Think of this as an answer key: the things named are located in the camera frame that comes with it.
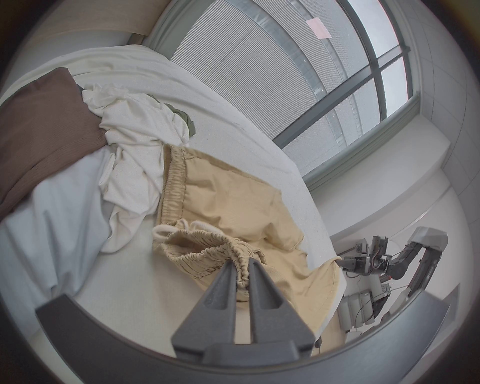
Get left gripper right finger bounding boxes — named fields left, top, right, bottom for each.
left=247, top=259, right=316, bottom=357

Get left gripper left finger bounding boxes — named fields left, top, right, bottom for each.
left=172, top=260, right=239, bottom=357

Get tan shorts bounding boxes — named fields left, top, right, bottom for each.
left=152, top=144, right=347, bottom=338

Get bed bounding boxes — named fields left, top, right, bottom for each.
left=0, top=0, right=347, bottom=361

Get pale grey garment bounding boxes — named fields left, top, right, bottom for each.
left=0, top=150, right=113, bottom=301

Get olive green garment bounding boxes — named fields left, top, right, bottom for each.
left=148, top=94, right=196, bottom=137

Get cream white garment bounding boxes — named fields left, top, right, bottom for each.
left=82, top=83, right=191, bottom=253

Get window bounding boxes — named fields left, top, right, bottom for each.
left=169, top=0, right=415, bottom=177

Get brown garment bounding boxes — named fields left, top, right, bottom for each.
left=0, top=67, right=107, bottom=222

